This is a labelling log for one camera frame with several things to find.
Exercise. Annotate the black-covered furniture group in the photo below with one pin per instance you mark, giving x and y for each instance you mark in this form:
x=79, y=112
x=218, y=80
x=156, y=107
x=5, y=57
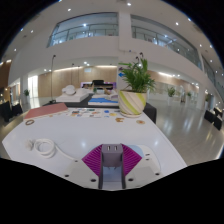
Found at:
x=8, y=110
x=213, y=117

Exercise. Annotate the black-clothed table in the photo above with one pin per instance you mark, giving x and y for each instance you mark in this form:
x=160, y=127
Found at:
x=150, y=111

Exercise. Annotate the flat red mat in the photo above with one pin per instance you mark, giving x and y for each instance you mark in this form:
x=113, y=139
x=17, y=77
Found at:
x=45, y=110

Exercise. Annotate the recessed ceiling lights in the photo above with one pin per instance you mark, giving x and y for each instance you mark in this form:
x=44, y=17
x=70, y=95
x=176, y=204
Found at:
x=129, y=4

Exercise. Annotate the arrow direction sign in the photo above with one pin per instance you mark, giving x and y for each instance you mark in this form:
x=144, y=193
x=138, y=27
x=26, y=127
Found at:
x=120, y=74

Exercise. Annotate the small background potted plant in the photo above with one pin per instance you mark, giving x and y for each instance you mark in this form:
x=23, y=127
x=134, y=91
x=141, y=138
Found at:
x=189, y=94
x=26, y=93

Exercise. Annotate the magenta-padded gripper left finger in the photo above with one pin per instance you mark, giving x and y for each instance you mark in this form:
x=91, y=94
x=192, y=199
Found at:
x=92, y=160

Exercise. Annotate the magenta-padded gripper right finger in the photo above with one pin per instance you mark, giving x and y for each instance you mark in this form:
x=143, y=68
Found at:
x=131, y=160

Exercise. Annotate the white sculpted model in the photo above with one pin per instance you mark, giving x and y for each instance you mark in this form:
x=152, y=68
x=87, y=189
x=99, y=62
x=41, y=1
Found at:
x=71, y=95

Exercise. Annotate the black piano with screen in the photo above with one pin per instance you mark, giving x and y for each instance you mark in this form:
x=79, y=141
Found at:
x=98, y=83

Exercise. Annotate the potted plant in striped pot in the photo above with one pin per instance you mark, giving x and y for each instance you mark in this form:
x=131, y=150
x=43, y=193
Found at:
x=131, y=103

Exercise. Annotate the purple-grey charger block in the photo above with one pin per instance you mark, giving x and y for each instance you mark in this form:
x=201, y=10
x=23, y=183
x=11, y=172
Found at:
x=112, y=156

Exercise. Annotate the large background potted plant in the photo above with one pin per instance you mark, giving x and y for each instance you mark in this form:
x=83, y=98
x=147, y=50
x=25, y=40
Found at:
x=171, y=91

